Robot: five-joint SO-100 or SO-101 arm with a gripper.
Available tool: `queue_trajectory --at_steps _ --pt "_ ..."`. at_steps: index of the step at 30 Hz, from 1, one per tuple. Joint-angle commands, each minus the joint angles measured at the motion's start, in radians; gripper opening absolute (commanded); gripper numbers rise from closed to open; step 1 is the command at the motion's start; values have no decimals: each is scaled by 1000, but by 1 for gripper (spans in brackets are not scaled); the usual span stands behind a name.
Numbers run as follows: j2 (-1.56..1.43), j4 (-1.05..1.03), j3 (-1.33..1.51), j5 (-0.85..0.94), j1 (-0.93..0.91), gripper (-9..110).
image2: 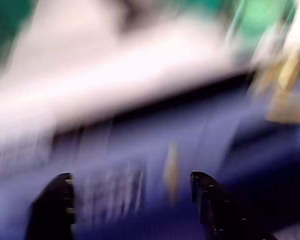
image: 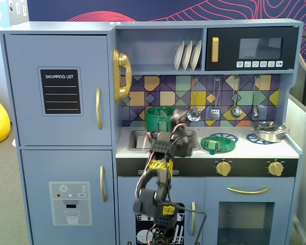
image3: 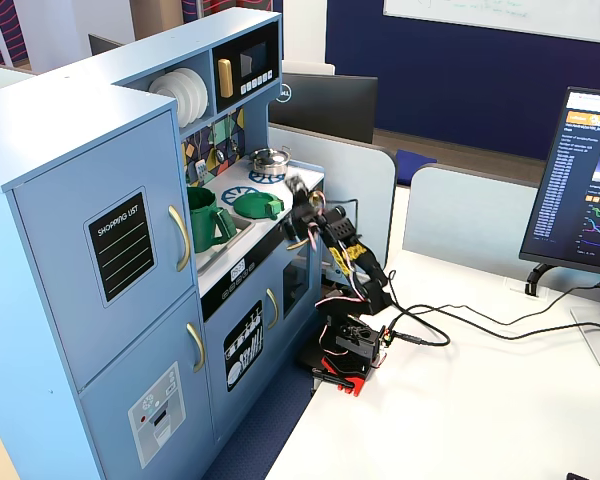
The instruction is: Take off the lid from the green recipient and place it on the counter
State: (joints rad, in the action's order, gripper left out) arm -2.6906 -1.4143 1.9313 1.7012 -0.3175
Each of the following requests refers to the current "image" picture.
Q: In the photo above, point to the white wall socket plate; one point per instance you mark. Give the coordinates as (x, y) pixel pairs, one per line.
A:
(24, 10)
(18, 8)

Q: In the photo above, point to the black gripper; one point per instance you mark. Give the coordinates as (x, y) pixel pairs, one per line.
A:
(178, 119)

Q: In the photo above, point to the steel skimmer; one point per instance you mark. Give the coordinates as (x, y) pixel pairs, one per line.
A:
(193, 114)

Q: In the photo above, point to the gold stove knob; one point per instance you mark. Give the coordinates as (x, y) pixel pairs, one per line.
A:
(223, 168)
(275, 168)

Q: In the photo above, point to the steel spoon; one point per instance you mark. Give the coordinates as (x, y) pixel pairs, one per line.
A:
(255, 112)

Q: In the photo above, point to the steel slotted spatula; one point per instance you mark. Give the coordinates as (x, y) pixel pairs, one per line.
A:
(214, 113)

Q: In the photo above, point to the white toy plate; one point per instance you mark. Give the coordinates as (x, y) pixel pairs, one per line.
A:
(195, 55)
(187, 56)
(179, 56)

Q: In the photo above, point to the blue toy kitchen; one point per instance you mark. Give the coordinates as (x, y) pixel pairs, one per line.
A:
(66, 153)

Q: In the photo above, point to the steel pot with lid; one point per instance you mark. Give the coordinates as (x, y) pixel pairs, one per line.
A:
(269, 132)

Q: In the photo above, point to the steel ladle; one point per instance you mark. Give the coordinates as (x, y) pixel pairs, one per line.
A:
(236, 112)

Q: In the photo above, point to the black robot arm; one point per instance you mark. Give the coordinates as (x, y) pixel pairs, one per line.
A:
(163, 183)

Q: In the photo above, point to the black toy microwave door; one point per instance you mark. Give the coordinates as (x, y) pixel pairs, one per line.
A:
(252, 48)

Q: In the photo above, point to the green round lid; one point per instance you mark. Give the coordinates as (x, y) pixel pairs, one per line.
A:
(223, 146)

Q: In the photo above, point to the green plastic recipient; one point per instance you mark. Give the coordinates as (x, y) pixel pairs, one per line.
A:
(155, 117)

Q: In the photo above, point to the gold toy telephone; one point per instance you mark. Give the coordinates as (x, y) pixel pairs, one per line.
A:
(122, 76)

